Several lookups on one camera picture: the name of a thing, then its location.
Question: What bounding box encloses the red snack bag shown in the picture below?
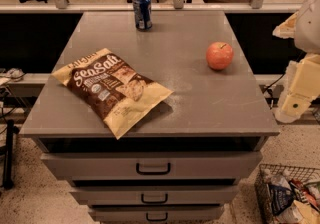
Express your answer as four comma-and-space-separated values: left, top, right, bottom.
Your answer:
289, 179, 319, 210

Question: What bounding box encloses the crumpled item on ledge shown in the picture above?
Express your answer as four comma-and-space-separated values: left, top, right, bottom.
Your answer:
4, 68, 25, 81

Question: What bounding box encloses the blue pepsi can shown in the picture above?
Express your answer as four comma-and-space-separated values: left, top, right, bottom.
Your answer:
133, 0, 152, 31

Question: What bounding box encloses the middle drawer black handle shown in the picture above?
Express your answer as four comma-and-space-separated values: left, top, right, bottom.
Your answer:
140, 193, 168, 204

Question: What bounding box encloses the bottom drawer black handle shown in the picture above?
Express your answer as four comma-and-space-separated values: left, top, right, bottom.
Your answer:
145, 213, 168, 222

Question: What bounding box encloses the red apple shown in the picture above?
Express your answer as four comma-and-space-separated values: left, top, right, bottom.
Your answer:
206, 42, 234, 70

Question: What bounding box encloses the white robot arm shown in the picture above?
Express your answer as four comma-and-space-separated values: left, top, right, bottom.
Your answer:
272, 0, 320, 123

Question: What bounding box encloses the wire basket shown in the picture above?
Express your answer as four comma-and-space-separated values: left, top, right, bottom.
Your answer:
255, 164, 320, 224

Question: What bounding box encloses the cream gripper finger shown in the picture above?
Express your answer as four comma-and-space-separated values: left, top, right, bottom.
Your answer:
274, 92, 311, 123
272, 12, 298, 39

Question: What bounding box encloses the yellow snack bag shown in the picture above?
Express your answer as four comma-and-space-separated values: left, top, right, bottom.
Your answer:
294, 201, 320, 224

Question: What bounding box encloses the black stand at left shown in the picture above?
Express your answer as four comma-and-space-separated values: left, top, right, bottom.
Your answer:
2, 119, 19, 190

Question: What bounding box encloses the top drawer black handle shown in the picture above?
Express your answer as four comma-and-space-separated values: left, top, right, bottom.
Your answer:
136, 163, 171, 176

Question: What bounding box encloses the drawer black handle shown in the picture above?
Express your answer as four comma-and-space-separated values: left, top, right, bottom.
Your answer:
140, 193, 168, 204
136, 163, 171, 176
145, 213, 168, 222

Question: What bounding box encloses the sea salt chips bag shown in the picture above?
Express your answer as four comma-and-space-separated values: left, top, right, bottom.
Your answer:
52, 48, 172, 139

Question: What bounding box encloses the grey drawer cabinet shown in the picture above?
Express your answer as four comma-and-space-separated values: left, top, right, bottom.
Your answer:
21, 11, 279, 224

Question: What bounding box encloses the dark blue snack bag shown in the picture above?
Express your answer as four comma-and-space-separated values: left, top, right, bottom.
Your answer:
268, 184, 295, 215

